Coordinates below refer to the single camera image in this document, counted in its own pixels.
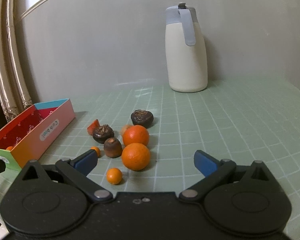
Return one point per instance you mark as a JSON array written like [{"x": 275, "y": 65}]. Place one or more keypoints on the small kumquat front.
[{"x": 114, "y": 176}]

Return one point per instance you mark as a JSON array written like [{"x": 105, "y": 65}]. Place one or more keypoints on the orange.
[
  {"x": 136, "y": 134},
  {"x": 9, "y": 148},
  {"x": 136, "y": 156}
]

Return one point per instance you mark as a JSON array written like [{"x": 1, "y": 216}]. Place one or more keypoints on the red strawberry piece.
[{"x": 94, "y": 125}]

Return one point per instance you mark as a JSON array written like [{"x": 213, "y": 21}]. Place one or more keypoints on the beige satin curtain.
[{"x": 14, "y": 94}]

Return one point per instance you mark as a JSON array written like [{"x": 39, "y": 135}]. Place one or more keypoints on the tan round longan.
[{"x": 124, "y": 128}]

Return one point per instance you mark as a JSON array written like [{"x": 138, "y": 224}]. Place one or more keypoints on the brown cup-shaped fruit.
[{"x": 113, "y": 148}]

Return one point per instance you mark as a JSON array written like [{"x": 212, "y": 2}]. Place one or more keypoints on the dark mangosteen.
[
  {"x": 102, "y": 133},
  {"x": 142, "y": 117}
]

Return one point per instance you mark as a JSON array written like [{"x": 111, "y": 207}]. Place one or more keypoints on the small kumquat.
[
  {"x": 114, "y": 176},
  {"x": 97, "y": 150}
]

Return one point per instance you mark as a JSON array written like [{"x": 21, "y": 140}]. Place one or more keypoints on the cream thermos jug grey lid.
[{"x": 185, "y": 50}]

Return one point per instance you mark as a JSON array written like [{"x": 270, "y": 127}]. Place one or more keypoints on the colourful cardboard box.
[{"x": 33, "y": 131}]

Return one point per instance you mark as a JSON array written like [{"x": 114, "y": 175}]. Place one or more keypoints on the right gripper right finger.
[{"x": 216, "y": 173}]

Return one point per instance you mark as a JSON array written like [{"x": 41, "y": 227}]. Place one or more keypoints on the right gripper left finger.
[{"x": 75, "y": 172}]

